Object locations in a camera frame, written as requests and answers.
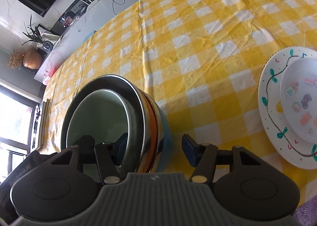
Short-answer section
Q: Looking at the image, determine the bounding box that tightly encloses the red white box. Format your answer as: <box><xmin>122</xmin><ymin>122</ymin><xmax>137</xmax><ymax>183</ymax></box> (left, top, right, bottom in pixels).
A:
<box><xmin>42</xmin><ymin>66</ymin><xmax>57</xmax><ymax>85</ymax></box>

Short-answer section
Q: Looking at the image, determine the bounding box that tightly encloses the golden round vase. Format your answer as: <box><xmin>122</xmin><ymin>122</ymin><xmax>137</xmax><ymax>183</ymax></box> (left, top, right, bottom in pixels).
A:
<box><xmin>23</xmin><ymin>49</ymin><xmax>42</xmax><ymax>70</ymax></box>

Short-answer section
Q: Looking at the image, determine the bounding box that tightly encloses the steel bowl orange outside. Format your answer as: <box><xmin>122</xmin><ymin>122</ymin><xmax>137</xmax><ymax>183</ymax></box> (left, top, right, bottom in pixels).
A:
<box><xmin>61</xmin><ymin>75</ymin><xmax>158</xmax><ymax>177</ymax></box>

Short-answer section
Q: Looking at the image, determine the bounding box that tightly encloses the small white sticker plate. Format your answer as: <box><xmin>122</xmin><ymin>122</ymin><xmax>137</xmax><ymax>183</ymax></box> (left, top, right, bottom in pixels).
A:
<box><xmin>280</xmin><ymin>58</ymin><xmax>317</xmax><ymax>143</ymax></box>

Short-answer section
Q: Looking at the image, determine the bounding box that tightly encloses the white fruity painted plate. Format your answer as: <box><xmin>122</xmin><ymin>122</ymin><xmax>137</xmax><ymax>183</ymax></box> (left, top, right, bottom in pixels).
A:
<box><xmin>258</xmin><ymin>46</ymin><xmax>316</xmax><ymax>170</ymax></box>

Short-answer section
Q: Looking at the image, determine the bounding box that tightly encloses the pale green ceramic bowl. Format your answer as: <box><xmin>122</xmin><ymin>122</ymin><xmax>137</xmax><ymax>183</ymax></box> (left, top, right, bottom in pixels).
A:
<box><xmin>66</xmin><ymin>89</ymin><xmax>137</xmax><ymax>179</ymax></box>

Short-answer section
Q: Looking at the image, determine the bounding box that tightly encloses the steel bowl blue outside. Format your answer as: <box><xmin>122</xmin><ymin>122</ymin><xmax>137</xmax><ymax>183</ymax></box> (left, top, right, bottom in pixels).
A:
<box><xmin>146</xmin><ymin>94</ymin><xmax>172</xmax><ymax>173</ymax></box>

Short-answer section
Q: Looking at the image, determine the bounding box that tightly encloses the teal plastic step stool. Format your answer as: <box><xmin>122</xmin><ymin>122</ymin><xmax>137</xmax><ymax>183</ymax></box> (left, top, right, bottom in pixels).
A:
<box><xmin>83</xmin><ymin>30</ymin><xmax>96</xmax><ymax>43</ymax></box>

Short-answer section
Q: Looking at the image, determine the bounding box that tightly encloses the green potted plant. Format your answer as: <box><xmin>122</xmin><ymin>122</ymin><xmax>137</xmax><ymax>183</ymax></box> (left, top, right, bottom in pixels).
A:
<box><xmin>23</xmin><ymin>16</ymin><xmax>54</xmax><ymax>52</ymax></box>

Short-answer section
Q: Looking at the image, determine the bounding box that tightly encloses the yellow white checkered tablecloth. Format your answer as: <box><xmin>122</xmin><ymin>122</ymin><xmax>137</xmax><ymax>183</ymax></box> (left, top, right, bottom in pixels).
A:
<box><xmin>44</xmin><ymin>0</ymin><xmax>316</xmax><ymax>202</ymax></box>

